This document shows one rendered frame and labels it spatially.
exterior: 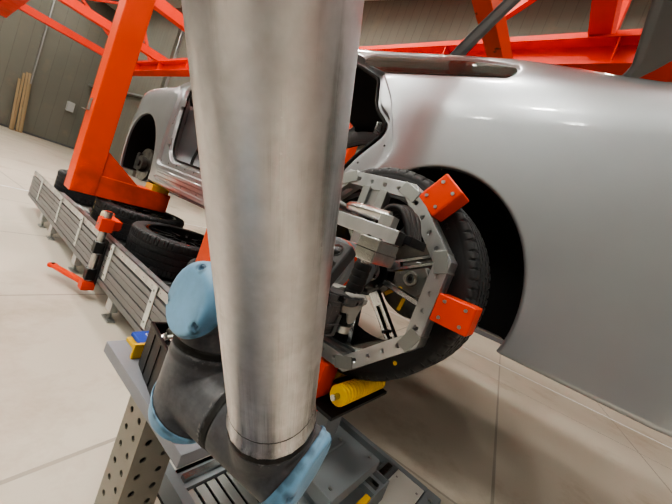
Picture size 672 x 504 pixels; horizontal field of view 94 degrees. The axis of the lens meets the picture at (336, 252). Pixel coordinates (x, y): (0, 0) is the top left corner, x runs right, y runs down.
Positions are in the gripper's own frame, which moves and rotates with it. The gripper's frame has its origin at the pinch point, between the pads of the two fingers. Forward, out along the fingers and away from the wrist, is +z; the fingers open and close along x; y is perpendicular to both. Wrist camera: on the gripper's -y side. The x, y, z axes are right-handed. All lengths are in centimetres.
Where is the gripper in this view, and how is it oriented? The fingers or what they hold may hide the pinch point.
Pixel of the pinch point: (357, 293)
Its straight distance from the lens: 66.3
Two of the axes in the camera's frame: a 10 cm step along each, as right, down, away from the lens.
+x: 7.4, 3.3, -5.8
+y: -3.5, 9.3, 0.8
